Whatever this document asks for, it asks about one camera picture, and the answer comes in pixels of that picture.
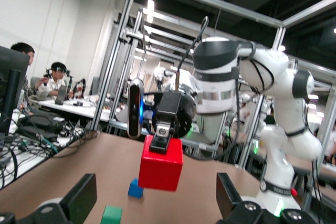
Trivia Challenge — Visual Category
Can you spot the red wooden block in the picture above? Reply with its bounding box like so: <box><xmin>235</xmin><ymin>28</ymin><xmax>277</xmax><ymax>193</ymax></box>
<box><xmin>138</xmin><ymin>134</ymin><xmax>184</xmax><ymax>192</ymax></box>

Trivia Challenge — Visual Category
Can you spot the ceiling light tube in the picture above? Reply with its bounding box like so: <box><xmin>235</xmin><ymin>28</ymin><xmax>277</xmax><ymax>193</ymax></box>
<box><xmin>146</xmin><ymin>0</ymin><xmax>155</xmax><ymax>24</ymax></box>

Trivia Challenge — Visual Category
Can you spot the person in white shirt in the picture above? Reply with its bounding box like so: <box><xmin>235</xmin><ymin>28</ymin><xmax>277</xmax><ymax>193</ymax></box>
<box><xmin>36</xmin><ymin>61</ymin><xmax>75</xmax><ymax>102</ymax></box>

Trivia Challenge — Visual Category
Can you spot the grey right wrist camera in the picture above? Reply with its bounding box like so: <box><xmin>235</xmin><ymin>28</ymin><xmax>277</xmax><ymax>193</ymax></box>
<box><xmin>127</xmin><ymin>78</ymin><xmax>145</xmax><ymax>140</ymax></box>

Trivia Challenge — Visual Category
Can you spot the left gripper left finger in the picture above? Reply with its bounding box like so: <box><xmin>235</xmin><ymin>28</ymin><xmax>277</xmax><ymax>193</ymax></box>
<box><xmin>0</xmin><ymin>173</ymin><xmax>98</xmax><ymax>224</ymax></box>

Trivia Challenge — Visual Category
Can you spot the teal cable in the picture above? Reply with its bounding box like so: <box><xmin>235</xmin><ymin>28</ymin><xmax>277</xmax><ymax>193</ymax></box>
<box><xmin>43</xmin><ymin>138</ymin><xmax>59</xmax><ymax>154</ymax></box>

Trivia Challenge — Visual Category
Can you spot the black equipment box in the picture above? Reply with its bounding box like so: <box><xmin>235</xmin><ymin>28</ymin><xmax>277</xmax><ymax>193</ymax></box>
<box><xmin>17</xmin><ymin>115</ymin><xmax>67</xmax><ymax>142</ymax></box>

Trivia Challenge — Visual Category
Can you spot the green wooden block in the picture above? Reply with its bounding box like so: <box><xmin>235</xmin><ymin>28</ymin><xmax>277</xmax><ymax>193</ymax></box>
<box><xmin>100</xmin><ymin>205</ymin><xmax>123</xmax><ymax>224</ymax></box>

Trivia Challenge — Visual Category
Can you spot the person in striped shirt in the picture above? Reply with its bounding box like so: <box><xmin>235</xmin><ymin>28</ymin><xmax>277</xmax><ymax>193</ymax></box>
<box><xmin>10</xmin><ymin>42</ymin><xmax>40</xmax><ymax>116</ymax></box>

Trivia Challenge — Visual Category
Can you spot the white desk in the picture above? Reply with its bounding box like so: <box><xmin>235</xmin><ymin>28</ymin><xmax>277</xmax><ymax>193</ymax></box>
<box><xmin>38</xmin><ymin>97</ymin><xmax>112</xmax><ymax>123</ymax></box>

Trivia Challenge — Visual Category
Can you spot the brown paper table cover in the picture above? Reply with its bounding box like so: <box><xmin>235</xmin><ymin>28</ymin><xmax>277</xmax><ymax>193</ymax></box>
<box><xmin>0</xmin><ymin>131</ymin><xmax>266</xmax><ymax>224</ymax></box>

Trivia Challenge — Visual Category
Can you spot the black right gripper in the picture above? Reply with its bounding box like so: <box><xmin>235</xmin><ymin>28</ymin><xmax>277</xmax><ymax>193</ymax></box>
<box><xmin>145</xmin><ymin>91</ymin><xmax>197</xmax><ymax>155</ymax></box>

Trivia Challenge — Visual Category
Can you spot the black computer monitor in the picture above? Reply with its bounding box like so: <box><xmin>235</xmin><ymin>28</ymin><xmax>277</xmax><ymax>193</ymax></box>
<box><xmin>0</xmin><ymin>45</ymin><xmax>30</xmax><ymax>137</ymax></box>

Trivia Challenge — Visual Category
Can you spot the blue wooden block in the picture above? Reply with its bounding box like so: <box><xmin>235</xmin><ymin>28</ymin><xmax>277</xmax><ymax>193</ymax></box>
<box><xmin>128</xmin><ymin>178</ymin><xmax>144</xmax><ymax>199</ymax></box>

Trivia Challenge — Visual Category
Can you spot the aluminium frame cage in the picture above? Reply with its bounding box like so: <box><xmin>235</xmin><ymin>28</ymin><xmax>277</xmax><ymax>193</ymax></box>
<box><xmin>89</xmin><ymin>0</ymin><xmax>336</xmax><ymax>209</ymax></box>

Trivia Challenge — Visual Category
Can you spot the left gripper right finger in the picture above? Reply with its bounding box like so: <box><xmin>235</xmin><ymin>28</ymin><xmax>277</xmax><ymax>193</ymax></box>
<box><xmin>216</xmin><ymin>173</ymin><xmax>318</xmax><ymax>224</ymax></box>

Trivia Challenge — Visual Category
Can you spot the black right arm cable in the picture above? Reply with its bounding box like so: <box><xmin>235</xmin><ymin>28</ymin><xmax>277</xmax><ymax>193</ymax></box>
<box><xmin>175</xmin><ymin>15</ymin><xmax>209</xmax><ymax>92</ymax></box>

